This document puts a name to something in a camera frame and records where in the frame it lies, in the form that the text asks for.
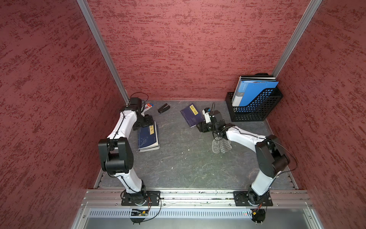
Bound grey knitted cloth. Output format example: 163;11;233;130
212;138;232;154

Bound blue book Zhuangzi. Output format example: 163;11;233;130
138;122;160;150

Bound blue book Tang poems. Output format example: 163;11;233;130
180;103;205;128

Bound blue book Yuewei notes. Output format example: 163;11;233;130
139;146;160;152

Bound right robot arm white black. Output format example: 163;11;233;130
197;108;290;207

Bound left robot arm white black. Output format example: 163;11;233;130
98;97;154;207

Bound white red pen package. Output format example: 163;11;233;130
142;103;154;115

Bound black stapler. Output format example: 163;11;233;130
158;103;170;114

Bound black mesh file holder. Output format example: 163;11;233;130
226;87;283;122

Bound blue folder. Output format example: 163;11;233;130
232;80;278;107

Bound dark folders behind blue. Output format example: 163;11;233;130
240;73;276;82

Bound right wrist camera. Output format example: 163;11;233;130
202;107;211;124

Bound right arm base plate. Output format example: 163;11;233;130
233;191;273;208

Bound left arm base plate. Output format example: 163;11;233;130
121;191;161;207

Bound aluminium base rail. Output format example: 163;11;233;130
72;189;323;229

